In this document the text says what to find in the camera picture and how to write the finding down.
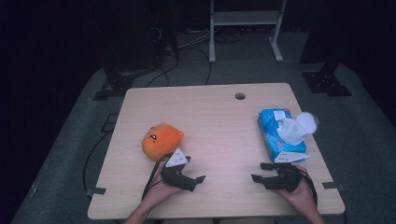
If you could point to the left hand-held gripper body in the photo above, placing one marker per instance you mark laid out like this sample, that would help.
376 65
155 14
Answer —
179 181

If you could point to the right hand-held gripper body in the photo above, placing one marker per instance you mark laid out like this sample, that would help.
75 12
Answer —
285 182

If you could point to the orange plush toy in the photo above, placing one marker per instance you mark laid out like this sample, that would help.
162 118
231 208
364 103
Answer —
162 141

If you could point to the blue wet wipe pack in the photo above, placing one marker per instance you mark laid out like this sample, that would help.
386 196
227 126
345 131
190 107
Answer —
269 130

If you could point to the white wet wipe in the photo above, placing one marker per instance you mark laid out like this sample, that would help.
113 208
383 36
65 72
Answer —
291 132

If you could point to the person's left hand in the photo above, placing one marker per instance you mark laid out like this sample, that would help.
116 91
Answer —
160 191

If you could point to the person's right hand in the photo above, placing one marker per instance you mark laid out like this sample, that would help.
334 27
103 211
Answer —
303 194

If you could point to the black tape strip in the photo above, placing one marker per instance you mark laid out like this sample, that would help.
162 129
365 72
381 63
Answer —
96 190
330 185

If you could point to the black tape floor marking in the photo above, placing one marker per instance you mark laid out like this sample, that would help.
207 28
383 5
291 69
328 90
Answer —
109 123

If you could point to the black metal stand base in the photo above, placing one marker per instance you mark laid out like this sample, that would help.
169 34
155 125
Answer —
116 84
327 83

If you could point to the white metal stand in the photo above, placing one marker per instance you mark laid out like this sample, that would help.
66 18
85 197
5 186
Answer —
246 17

